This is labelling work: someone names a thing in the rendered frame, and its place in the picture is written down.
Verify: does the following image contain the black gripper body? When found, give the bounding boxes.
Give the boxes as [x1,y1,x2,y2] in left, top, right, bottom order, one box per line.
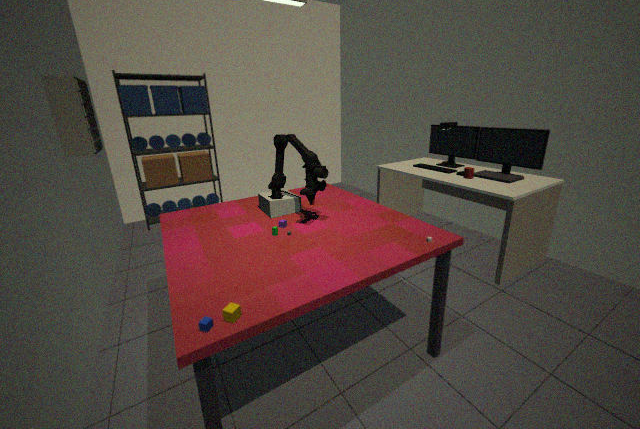
[300,177,317,196]

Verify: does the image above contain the yellow cube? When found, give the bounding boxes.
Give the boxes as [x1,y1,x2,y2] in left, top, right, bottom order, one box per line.
[223,302,242,323]

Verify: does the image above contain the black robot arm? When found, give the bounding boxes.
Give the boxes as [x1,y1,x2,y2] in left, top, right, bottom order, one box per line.
[268,134,328,199]

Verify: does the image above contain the small blue block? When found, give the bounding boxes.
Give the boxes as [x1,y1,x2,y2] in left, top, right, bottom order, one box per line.
[198,317,214,333]

